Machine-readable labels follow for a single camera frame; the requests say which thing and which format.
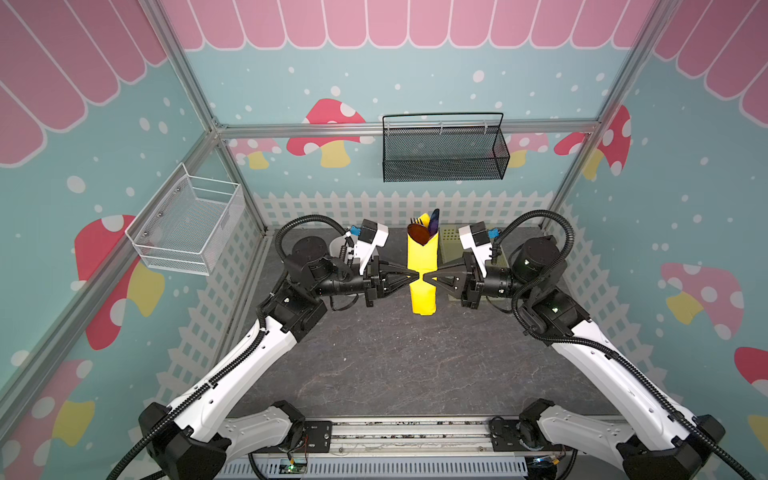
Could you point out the white wire wall basket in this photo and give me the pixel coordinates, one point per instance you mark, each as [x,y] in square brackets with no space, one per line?
[187,224]

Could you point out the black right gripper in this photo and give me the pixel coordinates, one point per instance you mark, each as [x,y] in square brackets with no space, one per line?
[470,284]

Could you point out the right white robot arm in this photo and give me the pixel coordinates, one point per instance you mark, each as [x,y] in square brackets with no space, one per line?
[655,438]

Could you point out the green perforated plastic basket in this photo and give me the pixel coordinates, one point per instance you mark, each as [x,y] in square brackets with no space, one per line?
[450,247]

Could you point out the black mesh wall basket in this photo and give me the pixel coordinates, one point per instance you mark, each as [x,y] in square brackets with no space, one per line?
[440,147]

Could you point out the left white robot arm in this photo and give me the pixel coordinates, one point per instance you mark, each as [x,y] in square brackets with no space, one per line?
[193,437]

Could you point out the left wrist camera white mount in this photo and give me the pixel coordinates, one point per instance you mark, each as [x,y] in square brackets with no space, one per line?
[369,236]

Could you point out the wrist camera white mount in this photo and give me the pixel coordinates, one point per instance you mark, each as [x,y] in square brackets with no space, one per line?
[479,240]
[369,236]

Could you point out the purple metal spoon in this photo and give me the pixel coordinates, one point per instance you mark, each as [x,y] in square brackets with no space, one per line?
[419,233]

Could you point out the yellow paper napkin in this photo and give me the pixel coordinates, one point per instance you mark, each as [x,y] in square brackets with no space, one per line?
[423,259]

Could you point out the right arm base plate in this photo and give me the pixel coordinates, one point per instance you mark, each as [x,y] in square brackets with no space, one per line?
[508,435]

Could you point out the white plastic tub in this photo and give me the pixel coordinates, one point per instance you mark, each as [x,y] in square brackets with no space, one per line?
[339,248]

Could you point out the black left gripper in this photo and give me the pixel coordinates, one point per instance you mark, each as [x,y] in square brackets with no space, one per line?
[374,280]

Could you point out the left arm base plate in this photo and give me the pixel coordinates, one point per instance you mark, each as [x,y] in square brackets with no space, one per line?
[312,437]

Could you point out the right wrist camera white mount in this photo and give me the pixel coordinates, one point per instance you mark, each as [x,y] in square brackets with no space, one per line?
[479,240]

